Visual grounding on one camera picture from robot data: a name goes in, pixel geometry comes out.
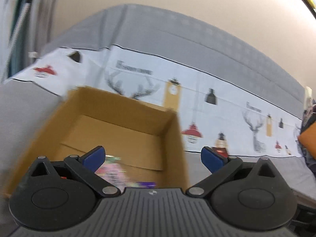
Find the clear pink candy bag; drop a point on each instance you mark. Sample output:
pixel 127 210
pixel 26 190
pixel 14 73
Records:
pixel 112 175

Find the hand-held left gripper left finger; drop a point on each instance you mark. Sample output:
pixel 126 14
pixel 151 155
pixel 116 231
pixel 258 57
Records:
pixel 95 156

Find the purple snack packet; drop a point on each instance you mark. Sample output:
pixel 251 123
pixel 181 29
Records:
pixel 145 184

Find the white sheet clip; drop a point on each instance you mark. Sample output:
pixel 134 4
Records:
pixel 33 54

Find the orange object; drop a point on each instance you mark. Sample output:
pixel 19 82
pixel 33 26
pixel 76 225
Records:
pixel 308 140

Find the dark bag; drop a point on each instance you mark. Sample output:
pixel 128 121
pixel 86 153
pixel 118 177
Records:
pixel 309 114

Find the grey printed bed sheet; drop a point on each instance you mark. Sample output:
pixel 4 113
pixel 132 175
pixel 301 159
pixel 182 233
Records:
pixel 222 54

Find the brown cardboard box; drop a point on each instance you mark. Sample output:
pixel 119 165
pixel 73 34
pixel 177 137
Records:
pixel 118 118

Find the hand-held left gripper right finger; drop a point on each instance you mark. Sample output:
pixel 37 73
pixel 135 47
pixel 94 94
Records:
pixel 212 159

